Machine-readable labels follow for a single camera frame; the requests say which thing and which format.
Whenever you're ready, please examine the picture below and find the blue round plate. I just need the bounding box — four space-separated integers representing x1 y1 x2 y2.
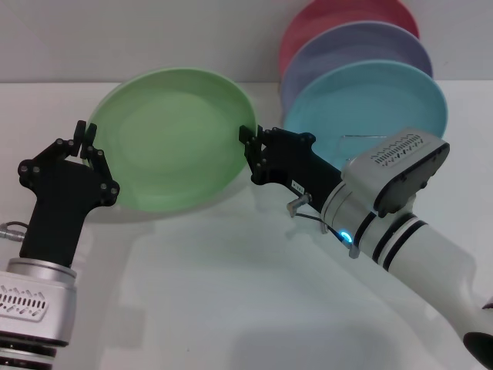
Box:
283 60 450 173

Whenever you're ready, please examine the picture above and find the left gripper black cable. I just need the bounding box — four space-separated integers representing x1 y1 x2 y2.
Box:
0 220 32 243

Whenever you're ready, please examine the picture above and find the green round plate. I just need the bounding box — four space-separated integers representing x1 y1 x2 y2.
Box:
87 68 258 214

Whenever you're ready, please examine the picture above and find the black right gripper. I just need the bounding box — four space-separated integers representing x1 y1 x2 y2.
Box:
238 124 344 212

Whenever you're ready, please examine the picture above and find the red round plate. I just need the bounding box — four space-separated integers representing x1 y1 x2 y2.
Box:
279 0 421 80

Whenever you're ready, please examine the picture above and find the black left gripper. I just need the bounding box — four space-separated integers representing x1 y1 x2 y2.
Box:
18 120 121 269

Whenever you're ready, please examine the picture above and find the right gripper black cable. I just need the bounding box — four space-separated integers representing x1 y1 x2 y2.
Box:
287 193 354 247

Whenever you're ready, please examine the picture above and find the purple round plate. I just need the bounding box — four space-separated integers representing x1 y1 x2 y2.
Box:
280 21 434 113

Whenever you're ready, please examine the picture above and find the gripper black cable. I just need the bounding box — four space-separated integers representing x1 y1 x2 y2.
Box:
0 220 32 243
287 193 354 247

